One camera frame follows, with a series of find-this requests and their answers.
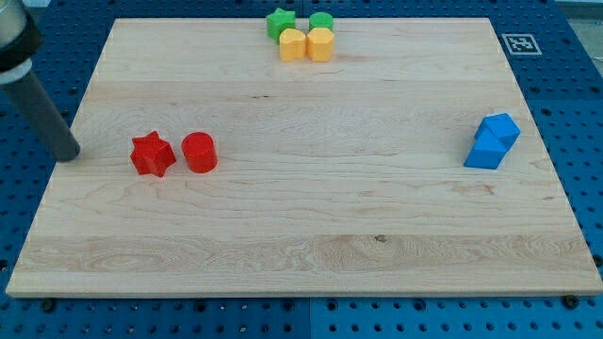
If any red star block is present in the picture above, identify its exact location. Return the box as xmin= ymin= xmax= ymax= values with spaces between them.
xmin=130 ymin=131 xmax=176 ymax=177

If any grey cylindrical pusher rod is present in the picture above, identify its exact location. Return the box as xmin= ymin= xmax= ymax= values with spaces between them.
xmin=1 ymin=71 xmax=80 ymax=162

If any robot arm end silver black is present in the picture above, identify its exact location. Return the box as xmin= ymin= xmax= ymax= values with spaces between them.
xmin=1 ymin=0 xmax=42 ymax=86

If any green star block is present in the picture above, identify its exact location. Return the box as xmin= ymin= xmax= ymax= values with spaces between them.
xmin=266 ymin=8 xmax=296 ymax=44

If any wooden board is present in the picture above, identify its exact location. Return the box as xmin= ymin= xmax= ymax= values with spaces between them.
xmin=7 ymin=18 xmax=602 ymax=299

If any red cylinder block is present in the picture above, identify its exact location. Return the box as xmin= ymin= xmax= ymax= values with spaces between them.
xmin=181 ymin=132 xmax=218 ymax=173

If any yellow heart block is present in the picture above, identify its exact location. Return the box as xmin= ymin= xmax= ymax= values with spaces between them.
xmin=279 ymin=28 xmax=306 ymax=62

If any yellow hexagon block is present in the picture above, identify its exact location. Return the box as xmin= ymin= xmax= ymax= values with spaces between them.
xmin=306 ymin=27 xmax=334 ymax=62

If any green cylinder block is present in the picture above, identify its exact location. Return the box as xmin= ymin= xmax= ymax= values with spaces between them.
xmin=308 ymin=11 xmax=334 ymax=31

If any blue triangular block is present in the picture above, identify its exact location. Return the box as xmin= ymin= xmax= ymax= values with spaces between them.
xmin=464 ymin=129 xmax=508 ymax=170

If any blue cube block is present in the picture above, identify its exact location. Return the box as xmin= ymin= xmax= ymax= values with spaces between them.
xmin=474 ymin=113 xmax=521 ymax=151

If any white fiducial marker tag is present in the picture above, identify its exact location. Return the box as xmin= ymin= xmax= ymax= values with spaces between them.
xmin=501 ymin=33 xmax=542 ymax=56

